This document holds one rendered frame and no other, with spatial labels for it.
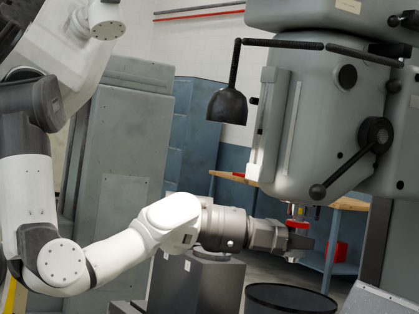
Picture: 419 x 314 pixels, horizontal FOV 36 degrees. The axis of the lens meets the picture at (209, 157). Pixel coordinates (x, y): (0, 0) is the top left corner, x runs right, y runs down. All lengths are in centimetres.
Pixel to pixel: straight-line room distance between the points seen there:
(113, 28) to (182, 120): 736
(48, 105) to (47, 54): 13
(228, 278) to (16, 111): 62
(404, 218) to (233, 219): 51
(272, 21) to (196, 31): 875
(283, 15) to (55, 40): 42
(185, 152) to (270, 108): 733
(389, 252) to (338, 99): 55
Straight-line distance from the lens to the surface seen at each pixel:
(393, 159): 125
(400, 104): 125
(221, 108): 108
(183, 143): 846
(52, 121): 112
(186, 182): 855
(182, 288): 148
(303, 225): 124
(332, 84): 115
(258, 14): 124
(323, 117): 115
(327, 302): 347
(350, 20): 114
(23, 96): 113
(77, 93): 123
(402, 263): 157
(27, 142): 110
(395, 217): 158
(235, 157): 860
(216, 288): 144
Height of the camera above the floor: 143
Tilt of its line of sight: 3 degrees down
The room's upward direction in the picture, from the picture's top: 9 degrees clockwise
